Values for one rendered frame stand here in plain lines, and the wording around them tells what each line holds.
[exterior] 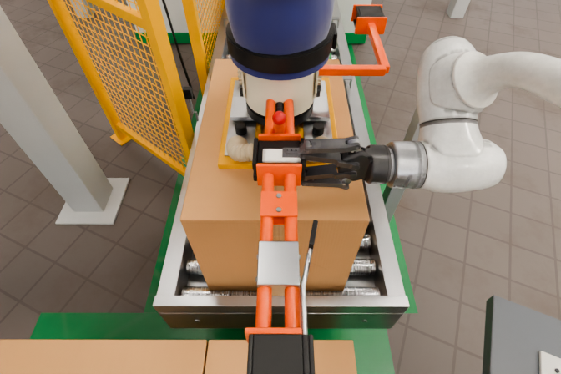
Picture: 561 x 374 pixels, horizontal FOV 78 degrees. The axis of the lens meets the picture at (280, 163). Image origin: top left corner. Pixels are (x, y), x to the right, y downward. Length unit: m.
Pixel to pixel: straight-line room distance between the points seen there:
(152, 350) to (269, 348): 0.66
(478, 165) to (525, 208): 1.61
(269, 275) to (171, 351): 0.61
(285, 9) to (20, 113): 1.23
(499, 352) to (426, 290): 0.88
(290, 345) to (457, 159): 0.42
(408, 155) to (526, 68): 0.21
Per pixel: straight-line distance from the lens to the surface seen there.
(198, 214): 0.76
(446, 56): 0.72
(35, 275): 2.06
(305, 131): 0.87
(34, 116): 1.63
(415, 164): 0.66
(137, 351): 1.12
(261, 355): 0.49
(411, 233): 1.92
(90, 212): 2.11
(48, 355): 1.22
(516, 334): 1.00
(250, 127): 0.88
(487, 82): 0.67
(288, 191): 0.60
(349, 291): 1.11
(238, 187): 0.79
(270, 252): 0.54
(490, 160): 0.71
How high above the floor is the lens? 1.58
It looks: 49 degrees down
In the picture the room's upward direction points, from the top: straight up
